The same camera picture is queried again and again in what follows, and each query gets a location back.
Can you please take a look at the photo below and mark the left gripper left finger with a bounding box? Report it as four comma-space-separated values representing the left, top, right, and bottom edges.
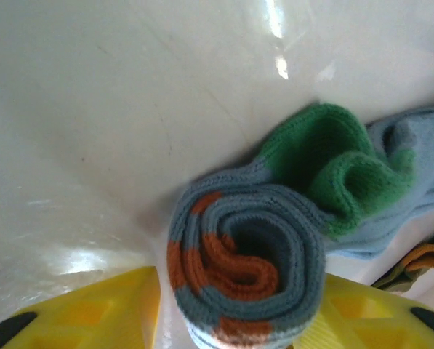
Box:
0, 265, 162, 349

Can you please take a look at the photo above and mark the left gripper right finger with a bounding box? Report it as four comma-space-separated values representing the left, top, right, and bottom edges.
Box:
296, 273, 434, 349

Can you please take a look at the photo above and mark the olive striped sock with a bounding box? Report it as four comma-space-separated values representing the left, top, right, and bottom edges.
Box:
371, 242, 434, 302

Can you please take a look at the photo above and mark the grey-blue striped sock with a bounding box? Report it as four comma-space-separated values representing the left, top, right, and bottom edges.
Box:
165, 103, 434, 349

